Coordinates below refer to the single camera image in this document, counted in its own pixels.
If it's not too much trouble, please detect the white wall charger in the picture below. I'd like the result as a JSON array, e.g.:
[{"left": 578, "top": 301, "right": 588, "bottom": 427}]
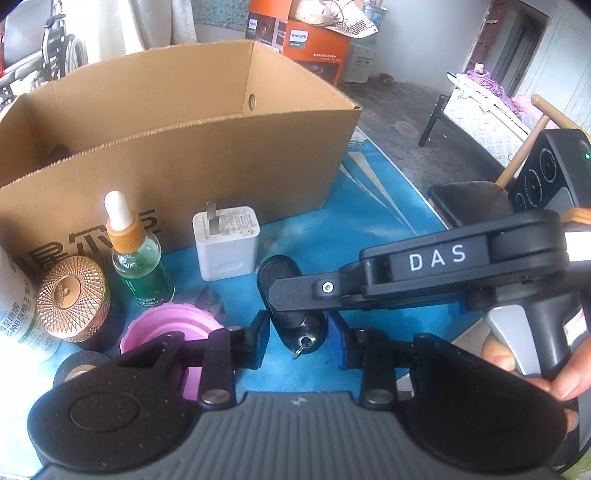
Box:
[{"left": 191, "top": 202, "right": 262, "bottom": 282}]

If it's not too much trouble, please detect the purple blanket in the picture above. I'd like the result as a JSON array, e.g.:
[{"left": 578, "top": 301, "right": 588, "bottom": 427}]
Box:
[{"left": 464, "top": 65, "right": 522, "bottom": 116}]

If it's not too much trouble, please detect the black tape roll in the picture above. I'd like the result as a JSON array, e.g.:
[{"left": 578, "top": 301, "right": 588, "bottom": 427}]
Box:
[{"left": 52, "top": 351, "right": 114, "bottom": 391}]

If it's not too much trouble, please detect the orange appliance carton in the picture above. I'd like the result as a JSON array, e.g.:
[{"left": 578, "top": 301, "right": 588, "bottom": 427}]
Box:
[{"left": 245, "top": 0, "right": 352, "bottom": 86}]

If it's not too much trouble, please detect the wheelchair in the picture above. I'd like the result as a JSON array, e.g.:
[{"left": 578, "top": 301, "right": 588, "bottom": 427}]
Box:
[{"left": 0, "top": 0, "right": 88, "bottom": 112}]

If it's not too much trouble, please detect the gold lid cosmetic jar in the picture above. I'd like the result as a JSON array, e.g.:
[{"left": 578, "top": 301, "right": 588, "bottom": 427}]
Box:
[{"left": 36, "top": 256, "right": 125, "bottom": 350}]

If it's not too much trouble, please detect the white curtain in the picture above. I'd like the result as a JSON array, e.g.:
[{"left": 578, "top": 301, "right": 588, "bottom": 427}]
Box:
[{"left": 129, "top": 0, "right": 199, "bottom": 51}]

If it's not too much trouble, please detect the bed with white mattress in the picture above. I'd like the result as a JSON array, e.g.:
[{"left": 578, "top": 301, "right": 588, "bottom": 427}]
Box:
[{"left": 418, "top": 69, "right": 555, "bottom": 171}]

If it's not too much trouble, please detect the teal floral wall cloth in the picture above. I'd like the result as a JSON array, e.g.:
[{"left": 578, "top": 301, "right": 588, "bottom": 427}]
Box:
[{"left": 191, "top": 0, "right": 252, "bottom": 34}]

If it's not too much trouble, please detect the white supplement bottle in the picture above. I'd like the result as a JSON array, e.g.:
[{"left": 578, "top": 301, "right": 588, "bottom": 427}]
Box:
[{"left": 0, "top": 251, "right": 63, "bottom": 363}]

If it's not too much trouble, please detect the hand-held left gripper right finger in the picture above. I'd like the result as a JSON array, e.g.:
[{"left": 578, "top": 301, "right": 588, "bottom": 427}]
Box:
[{"left": 328, "top": 314, "right": 467, "bottom": 409}]

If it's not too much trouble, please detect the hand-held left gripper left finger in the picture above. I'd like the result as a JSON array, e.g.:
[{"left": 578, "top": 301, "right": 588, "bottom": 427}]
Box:
[{"left": 117, "top": 310, "right": 271, "bottom": 409}]

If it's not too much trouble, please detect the pink plastic lid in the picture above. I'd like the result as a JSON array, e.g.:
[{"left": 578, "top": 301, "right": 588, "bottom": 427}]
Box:
[{"left": 121, "top": 302, "right": 227, "bottom": 402}]

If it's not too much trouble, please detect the green glass dropper bottle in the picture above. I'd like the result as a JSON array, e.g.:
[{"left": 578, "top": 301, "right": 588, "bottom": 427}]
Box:
[{"left": 104, "top": 190, "right": 176, "bottom": 311}]

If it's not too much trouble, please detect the blue plastic container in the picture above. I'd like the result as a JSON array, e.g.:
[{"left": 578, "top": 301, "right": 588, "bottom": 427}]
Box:
[{"left": 362, "top": 0, "right": 386, "bottom": 26}]

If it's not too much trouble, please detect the brown cardboard box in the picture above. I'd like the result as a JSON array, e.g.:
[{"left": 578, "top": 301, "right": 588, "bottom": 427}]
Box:
[{"left": 0, "top": 39, "right": 364, "bottom": 278}]

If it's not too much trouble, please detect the black key fob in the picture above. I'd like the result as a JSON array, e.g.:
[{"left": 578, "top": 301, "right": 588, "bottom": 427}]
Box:
[{"left": 256, "top": 255, "right": 329, "bottom": 361}]

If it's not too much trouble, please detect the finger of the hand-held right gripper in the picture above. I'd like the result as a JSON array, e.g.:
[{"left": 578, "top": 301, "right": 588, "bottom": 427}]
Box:
[{"left": 268, "top": 271, "right": 462, "bottom": 315}]

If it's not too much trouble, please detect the person's right hand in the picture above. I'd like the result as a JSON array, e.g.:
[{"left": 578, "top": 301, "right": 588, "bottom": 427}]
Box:
[{"left": 480, "top": 314, "right": 591, "bottom": 437}]

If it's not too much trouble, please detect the wooden handle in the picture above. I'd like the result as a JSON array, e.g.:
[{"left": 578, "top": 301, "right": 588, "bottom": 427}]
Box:
[{"left": 496, "top": 95, "right": 552, "bottom": 190}]

